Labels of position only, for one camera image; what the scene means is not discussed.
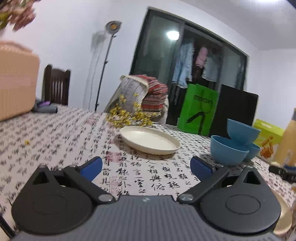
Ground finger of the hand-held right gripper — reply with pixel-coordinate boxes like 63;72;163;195
269;162;296;181

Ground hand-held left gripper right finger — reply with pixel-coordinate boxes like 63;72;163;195
177;156;263;205

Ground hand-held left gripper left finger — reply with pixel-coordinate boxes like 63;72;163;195
31;156;116;205

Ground blue bowl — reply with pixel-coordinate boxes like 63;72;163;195
244;142;261;160
210;136;250;166
227;119;261;146

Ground cream round plate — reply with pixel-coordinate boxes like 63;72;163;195
120;126;181;155
273;191;293;237

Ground calligraphy print tablecloth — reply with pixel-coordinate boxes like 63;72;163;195
0;104;296;232

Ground beige thermos jug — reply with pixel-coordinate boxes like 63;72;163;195
273;108;296;165

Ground yellow-green snack box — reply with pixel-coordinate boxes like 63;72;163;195
253;119;284;160

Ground green paper bag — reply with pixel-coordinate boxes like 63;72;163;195
177;83;219;136

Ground yellow blossom branch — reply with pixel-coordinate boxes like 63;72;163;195
105;94;153;128

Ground black paper bag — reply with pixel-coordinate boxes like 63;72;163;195
209;84;259;137

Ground purple cloth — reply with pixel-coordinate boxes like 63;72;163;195
31;100;58;114

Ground grey lace-trimmed cloth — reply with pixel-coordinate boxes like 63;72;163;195
105;75;148;116

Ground dark wooden chair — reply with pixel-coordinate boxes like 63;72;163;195
43;65;71;106

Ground hanging white garment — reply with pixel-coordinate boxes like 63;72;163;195
201;50;222;82

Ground hanging light blue shirt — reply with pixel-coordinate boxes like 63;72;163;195
172;43;195;88

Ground hanging pink garment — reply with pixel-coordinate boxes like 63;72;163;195
195;46;207;69

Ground pink hard case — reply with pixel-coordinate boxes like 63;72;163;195
0;41;40;122

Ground dark sliding glass door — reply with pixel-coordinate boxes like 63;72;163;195
129;8;249;126

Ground studio lamp on stand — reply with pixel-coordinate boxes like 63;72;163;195
95;21;122;112

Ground dried pink roses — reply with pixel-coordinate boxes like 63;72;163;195
0;0;36;32

